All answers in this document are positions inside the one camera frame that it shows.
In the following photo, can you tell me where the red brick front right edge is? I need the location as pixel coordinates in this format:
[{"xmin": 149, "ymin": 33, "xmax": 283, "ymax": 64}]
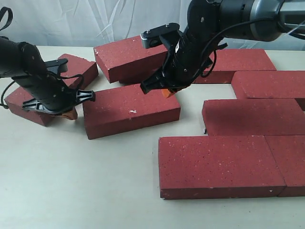
[{"xmin": 265, "ymin": 135, "xmax": 305, "ymax": 197}]

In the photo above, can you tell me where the red brick with white mark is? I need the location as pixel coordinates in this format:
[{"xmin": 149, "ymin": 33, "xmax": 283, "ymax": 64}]
[{"xmin": 82, "ymin": 84, "xmax": 181, "ymax": 140}]

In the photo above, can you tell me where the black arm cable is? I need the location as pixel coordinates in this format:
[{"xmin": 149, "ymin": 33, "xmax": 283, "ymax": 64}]
[
  {"xmin": 0, "ymin": 6, "xmax": 85, "ymax": 110},
  {"xmin": 183, "ymin": 18, "xmax": 284, "ymax": 78}
]

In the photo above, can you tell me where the large red brick front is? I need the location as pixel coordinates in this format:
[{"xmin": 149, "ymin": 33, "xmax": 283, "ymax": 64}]
[{"xmin": 158, "ymin": 135, "xmax": 286, "ymax": 199}]

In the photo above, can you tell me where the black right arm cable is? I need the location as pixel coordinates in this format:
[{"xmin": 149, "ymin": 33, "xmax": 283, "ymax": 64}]
[{"xmin": 183, "ymin": 18, "xmax": 284, "ymax": 78}]

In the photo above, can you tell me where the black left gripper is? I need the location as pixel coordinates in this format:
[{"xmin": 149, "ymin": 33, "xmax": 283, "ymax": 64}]
[{"xmin": 14, "ymin": 42, "xmax": 96, "ymax": 120}]

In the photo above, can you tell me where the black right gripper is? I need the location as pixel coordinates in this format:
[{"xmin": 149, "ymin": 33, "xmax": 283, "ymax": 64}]
[{"xmin": 140, "ymin": 0, "xmax": 223, "ymax": 98}]

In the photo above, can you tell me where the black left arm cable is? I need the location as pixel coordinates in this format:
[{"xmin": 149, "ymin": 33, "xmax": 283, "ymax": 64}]
[{"xmin": 0, "ymin": 6, "xmax": 85, "ymax": 110}]

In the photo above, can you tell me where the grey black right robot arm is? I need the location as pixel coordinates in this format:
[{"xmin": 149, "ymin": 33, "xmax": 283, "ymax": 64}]
[{"xmin": 140, "ymin": 0, "xmax": 305, "ymax": 97}]

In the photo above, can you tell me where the red brick back row right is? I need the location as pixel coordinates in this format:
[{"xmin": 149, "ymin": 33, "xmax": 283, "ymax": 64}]
[{"xmin": 194, "ymin": 49, "xmax": 276, "ymax": 84}]

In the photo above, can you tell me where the red brick right edge row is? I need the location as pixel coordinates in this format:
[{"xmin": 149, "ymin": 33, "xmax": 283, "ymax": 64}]
[{"xmin": 231, "ymin": 71, "xmax": 305, "ymax": 99}]

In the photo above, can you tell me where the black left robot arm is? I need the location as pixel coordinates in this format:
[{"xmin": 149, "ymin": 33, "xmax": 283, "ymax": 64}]
[{"xmin": 0, "ymin": 38, "xmax": 96, "ymax": 120}]

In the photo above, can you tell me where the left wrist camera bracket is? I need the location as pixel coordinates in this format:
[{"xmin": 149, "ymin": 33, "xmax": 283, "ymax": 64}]
[{"xmin": 45, "ymin": 58, "xmax": 68, "ymax": 75}]

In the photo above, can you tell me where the white wrinkled backdrop curtain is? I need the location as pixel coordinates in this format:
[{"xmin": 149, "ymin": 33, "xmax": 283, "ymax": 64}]
[{"xmin": 0, "ymin": 0, "xmax": 305, "ymax": 51}]

